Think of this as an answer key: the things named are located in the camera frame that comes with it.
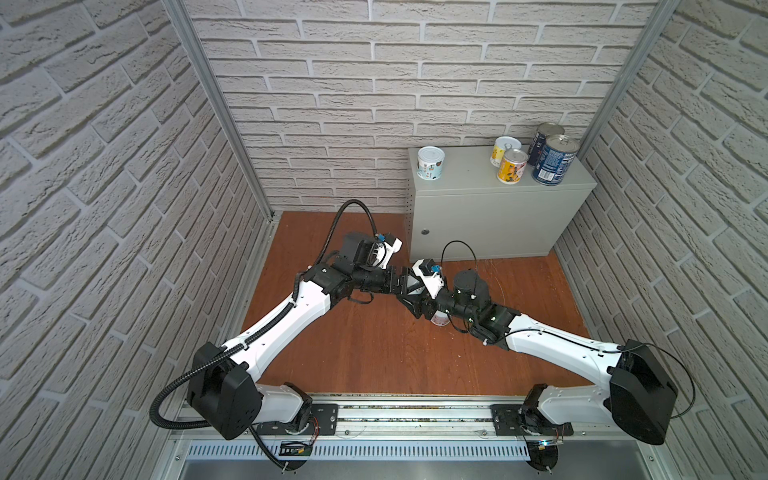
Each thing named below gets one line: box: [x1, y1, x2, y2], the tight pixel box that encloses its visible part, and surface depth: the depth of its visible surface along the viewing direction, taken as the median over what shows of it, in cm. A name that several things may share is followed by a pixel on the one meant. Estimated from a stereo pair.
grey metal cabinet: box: [405, 146, 597, 263], surface depth 86 cm
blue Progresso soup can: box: [532, 134, 580, 186], surface depth 78 cm
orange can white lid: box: [496, 148, 529, 185], surface depth 80 cm
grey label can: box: [416, 146, 445, 181], surface depth 81 cm
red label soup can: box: [528, 122, 565, 166], surface depth 83 cm
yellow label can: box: [490, 136, 522, 168], surface depth 86 cm
